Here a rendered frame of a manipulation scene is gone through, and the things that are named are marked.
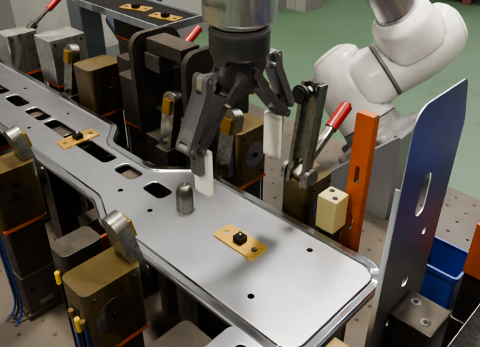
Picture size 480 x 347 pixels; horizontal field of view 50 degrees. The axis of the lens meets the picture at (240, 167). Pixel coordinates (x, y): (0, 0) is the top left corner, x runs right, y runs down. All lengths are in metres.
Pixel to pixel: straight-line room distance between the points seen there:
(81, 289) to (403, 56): 0.95
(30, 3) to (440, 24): 3.15
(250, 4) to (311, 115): 0.26
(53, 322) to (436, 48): 1.06
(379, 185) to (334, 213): 0.55
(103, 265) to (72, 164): 0.36
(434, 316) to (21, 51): 1.34
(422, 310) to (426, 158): 0.20
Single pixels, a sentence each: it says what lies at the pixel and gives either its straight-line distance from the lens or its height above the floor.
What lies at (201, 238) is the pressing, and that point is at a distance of 0.81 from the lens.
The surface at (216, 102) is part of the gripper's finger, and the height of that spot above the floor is 1.25.
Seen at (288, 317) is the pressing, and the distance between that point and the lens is 0.70.
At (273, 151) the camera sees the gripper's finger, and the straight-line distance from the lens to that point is 0.76.
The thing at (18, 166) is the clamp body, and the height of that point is 1.04.
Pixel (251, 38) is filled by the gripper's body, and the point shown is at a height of 1.33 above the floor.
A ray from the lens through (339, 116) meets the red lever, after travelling 0.88.
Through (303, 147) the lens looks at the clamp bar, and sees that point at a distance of 0.83.
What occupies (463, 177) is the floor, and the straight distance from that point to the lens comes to 3.01.
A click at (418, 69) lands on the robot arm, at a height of 1.04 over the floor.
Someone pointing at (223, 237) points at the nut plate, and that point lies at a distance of 0.81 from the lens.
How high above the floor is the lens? 1.52
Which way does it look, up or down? 32 degrees down
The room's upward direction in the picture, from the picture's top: straight up
